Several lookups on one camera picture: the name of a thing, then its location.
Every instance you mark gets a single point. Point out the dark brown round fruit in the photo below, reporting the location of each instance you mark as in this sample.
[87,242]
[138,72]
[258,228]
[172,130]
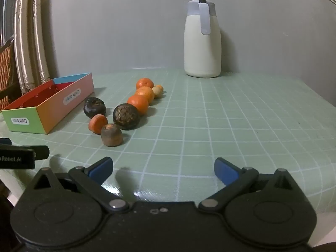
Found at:
[94,106]
[125,116]

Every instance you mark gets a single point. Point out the brown small round fruit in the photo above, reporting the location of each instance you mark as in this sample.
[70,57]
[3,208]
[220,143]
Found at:
[111,135]

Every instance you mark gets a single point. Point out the small yellow fruit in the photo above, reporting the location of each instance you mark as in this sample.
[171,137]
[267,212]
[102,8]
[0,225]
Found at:
[158,91]

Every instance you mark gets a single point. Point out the colourful cardboard box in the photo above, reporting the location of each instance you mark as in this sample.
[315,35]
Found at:
[52,107]

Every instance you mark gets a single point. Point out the white thermos jug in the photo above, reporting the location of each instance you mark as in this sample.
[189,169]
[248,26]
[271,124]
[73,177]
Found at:
[202,52]

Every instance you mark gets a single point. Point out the green checked tablecloth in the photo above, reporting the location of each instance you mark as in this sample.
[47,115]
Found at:
[210,123]

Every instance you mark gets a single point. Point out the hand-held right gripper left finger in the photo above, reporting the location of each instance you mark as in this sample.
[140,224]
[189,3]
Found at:
[101,168]

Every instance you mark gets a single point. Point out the shiny beige curtain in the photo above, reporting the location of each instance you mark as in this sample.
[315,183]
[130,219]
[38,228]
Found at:
[22,31]

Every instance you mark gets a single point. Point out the orange carrot piece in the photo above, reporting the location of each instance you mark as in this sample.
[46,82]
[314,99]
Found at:
[97,124]

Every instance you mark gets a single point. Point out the orange mandarin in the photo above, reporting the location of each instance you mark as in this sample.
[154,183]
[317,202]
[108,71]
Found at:
[145,93]
[138,103]
[145,83]

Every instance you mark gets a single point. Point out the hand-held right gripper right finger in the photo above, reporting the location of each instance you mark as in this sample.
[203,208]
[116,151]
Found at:
[223,172]

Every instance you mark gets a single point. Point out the wooden sofa with orange cushion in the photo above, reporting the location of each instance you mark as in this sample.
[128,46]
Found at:
[6,65]

